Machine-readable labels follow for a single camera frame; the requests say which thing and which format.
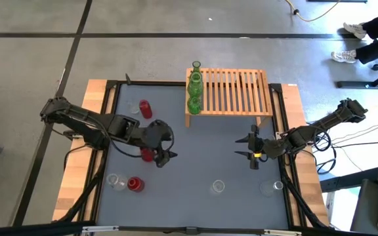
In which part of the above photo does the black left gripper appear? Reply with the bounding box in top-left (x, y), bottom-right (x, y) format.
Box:
top-left (142, 119), bottom-right (179, 168)

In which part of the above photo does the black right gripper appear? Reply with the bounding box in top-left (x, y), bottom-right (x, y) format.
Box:
top-left (234, 124), bottom-right (290, 170)

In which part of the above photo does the red bulbous glass vase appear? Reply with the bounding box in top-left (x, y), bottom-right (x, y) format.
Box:
top-left (140, 147), bottom-right (156, 163)

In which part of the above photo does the red cup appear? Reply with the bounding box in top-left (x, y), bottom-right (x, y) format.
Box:
top-left (127, 176), bottom-right (146, 193)

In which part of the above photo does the clear glass carafe vase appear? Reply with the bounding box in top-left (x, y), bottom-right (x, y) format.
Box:
top-left (210, 179), bottom-right (226, 196)
top-left (106, 172), bottom-right (129, 192)

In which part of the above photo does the clear diamond-cut glass vase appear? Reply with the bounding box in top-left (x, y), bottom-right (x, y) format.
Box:
top-left (259, 179), bottom-right (284, 198)

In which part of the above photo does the red cylindrical glass bottle vase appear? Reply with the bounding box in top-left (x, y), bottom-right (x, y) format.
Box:
top-left (138, 99), bottom-right (154, 120)

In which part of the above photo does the green ribbed glass vase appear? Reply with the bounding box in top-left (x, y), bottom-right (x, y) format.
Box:
top-left (186, 96), bottom-right (203, 115)

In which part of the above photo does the green embossed glass vase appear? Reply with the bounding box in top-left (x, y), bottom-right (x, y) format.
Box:
top-left (187, 71), bottom-right (204, 98)

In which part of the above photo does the wooden slatted shelf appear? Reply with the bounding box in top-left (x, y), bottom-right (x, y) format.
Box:
top-left (184, 68), bottom-right (274, 128)

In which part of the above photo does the small clear ribbed glass vase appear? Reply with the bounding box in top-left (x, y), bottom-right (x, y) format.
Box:
top-left (127, 100), bottom-right (140, 115)

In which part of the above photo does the wooden table side board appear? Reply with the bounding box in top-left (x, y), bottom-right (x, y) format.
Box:
top-left (52, 79), bottom-right (108, 222)
top-left (282, 83), bottom-right (329, 227)

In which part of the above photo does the aluminium extrusion bar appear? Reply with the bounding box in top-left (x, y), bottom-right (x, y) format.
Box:
top-left (81, 225), bottom-right (120, 234)
top-left (262, 229), bottom-right (303, 236)

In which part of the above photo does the white shoe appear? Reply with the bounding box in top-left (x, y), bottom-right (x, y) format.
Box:
top-left (331, 49), bottom-right (358, 64)
top-left (343, 22), bottom-right (368, 40)

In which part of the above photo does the black desk leg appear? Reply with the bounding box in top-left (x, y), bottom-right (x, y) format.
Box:
top-left (335, 64), bottom-right (378, 90)

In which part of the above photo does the black metal table frame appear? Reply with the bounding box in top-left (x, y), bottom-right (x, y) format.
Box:
top-left (90, 80), bottom-right (308, 232)

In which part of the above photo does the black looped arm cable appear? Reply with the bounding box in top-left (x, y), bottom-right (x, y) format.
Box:
top-left (308, 129), bottom-right (339, 174)

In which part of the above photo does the beige floor cable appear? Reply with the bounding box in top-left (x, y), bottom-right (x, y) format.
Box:
top-left (285, 0), bottom-right (341, 23)

